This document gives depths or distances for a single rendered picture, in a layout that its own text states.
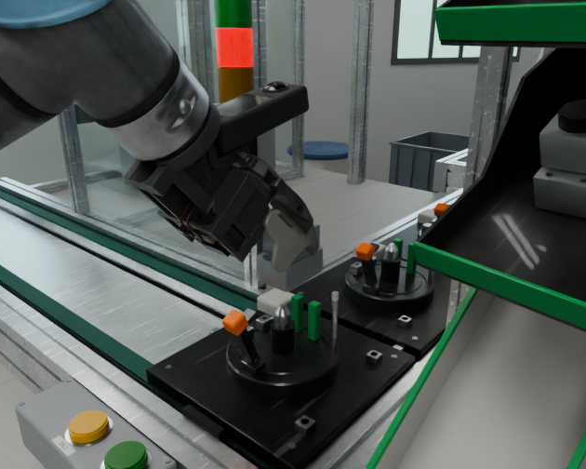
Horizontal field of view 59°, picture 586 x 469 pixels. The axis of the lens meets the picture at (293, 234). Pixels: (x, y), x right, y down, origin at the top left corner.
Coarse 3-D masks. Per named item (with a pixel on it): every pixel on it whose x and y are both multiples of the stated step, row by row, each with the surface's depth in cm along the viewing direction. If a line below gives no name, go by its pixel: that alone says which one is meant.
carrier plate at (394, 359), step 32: (192, 352) 67; (224, 352) 67; (352, 352) 67; (384, 352) 67; (160, 384) 62; (192, 384) 61; (224, 384) 61; (352, 384) 61; (384, 384) 61; (224, 416) 56; (256, 416) 56; (288, 416) 56; (320, 416) 56; (352, 416) 56; (256, 448) 52; (288, 448) 51; (320, 448) 52
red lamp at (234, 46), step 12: (216, 36) 70; (228, 36) 69; (240, 36) 69; (252, 36) 71; (228, 48) 69; (240, 48) 69; (252, 48) 71; (228, 60) 70; (240, 60) 70; (252, 60) 72
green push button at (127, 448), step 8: (112, 448) 51; (120, 448) 51; (128, 448) 51; (136, 448) 51; (144, 448) 51; (112, 456) 50; (120, 456) 50; (128, 456) 50; (136, 456) 50; (144, 456) 50; (104, 464) 50; (112, 464) 49; (120, 464) 49; (128, 464) 49; (136, 464) 49; (144, 464) 50
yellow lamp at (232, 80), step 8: (224, 72) 70; (232, 72) 70; (240, 72) 70; (248, 72) 71; (224, 80) 71; (232, 80) 71; (240, 80) 71; (248, 80) 71; (224, 88) 71; (232, 88) 71; (240, 88) 71; (248, 88) 72; (224, 96) 72; (232, 96) 71
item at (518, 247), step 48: (576, 48) 46; (528, 96) 43; (576, 96) 48; (528, 144) 45; (480, 192) 42; (528, 192) 42; (432, 240) 40; (480, 240) 39; (528, 240) 38; (576, 240) 36; (480, 288) 36; (528, 288) 32; (576, 288) 33
